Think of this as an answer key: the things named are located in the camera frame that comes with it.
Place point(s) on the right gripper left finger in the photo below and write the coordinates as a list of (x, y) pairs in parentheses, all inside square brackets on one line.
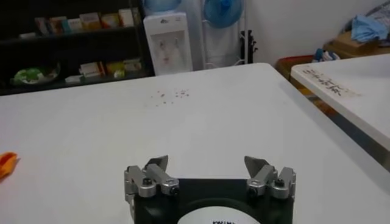
[(147, 184)]

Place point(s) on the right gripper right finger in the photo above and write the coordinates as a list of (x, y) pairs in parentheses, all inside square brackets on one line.
[(262, 179)]

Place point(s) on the orange t-shirt with white print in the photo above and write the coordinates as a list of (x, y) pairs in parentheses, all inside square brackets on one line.
[(7, 164)]

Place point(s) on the open brown cardboard box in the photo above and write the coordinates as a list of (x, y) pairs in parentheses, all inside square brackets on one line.
[(292, 65)]

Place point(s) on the white side table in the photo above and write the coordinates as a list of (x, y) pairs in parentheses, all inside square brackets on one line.
[(350, 100)]

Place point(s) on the green white medicine box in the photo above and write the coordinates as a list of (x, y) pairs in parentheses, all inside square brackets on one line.
[(132, 64)]

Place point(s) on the green yellow medicine box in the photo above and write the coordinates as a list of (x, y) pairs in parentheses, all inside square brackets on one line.
[(114, 67)]

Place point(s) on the white box with red stripe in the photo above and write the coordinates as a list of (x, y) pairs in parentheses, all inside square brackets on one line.
[(91, 69)]

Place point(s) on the flat white medicine box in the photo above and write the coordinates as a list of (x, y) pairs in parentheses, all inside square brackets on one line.
[(73, 79)]

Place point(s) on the black folded tripod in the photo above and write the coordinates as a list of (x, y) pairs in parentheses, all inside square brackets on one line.
[(248, 45)]

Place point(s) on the blue and white bag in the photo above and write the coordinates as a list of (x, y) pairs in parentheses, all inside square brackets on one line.
[(326, 55)]

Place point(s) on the white water dispenser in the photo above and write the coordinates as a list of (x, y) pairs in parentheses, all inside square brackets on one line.
[(169, 45)]

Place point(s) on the white metal jug rack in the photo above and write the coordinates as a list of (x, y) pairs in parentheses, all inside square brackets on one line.
[(202, 45)]

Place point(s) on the black shelf unit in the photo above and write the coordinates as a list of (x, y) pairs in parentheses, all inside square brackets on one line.
[(76, 45)]

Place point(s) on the green snack bag in bowl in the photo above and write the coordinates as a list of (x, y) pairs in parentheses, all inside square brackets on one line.
[(33, 75)]

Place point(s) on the large flat cardboard box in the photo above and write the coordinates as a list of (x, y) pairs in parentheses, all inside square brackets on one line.
[(350, 45)]

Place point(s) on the yellow and red box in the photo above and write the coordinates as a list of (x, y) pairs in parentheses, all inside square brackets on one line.
[(110, 20)]

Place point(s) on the white orange medicine box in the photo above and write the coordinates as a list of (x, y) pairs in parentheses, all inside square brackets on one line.
[(125, 17)]

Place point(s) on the yellow box with white label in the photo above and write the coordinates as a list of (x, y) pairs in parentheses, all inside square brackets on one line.
[(90, 20)]

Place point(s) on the teal and white box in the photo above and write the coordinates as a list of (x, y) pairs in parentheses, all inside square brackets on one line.
[(73, 25)]

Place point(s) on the blue water jug with label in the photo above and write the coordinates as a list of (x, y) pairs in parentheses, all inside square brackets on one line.
[(161, 4)]

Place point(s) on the light blue garment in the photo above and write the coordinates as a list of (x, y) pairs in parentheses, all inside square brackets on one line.
[(365, 29)]

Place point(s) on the small flat white box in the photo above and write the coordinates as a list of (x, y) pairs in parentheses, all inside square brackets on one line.
[(26, 35)]

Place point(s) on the grey striped garment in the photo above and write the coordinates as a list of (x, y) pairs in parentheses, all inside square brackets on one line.
[(381, 10)]

